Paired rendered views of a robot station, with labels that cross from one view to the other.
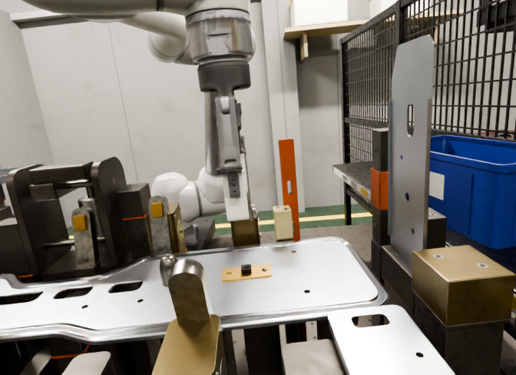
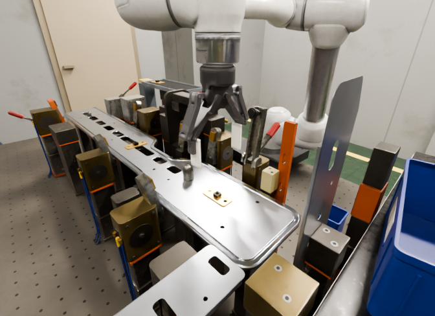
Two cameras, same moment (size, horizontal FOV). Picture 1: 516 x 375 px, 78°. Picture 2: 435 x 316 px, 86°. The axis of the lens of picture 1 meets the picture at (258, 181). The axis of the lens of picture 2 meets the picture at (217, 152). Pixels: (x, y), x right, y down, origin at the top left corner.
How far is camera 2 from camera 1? 0.38 m
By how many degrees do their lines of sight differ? 46
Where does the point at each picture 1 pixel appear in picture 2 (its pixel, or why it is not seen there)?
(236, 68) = (212, 74)
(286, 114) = not seen: outside the picture
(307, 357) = (181, 253)
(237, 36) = (212, 52)
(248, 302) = (194, 210)
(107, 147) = (294, 68)
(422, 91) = (329, 135)
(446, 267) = (264, 276)
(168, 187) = (272, 118)
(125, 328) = not seen: hidden behind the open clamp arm
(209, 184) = (300, 125)
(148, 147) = not seen: hidden behind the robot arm
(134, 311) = (160, 182)
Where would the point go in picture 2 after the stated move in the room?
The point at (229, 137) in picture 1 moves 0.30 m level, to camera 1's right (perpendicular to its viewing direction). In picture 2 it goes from (188, 120) to (339, 179)
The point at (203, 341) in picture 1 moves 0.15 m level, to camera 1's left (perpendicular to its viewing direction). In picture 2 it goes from (136, 211) to (111, 182)
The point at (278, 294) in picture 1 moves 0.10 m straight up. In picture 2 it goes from (209, 217) to (208, 182)
